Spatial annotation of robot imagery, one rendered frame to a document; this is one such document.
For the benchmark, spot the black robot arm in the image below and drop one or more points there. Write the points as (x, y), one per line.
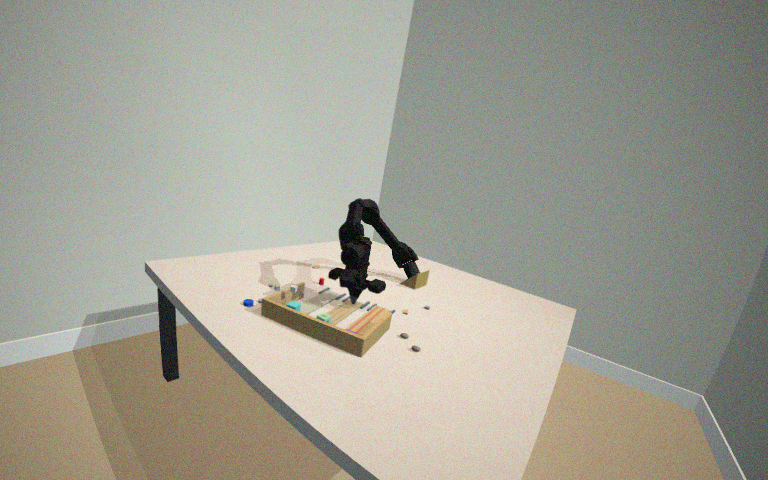
(356, 248)

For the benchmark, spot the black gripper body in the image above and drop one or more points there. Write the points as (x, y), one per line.
(375, 286)

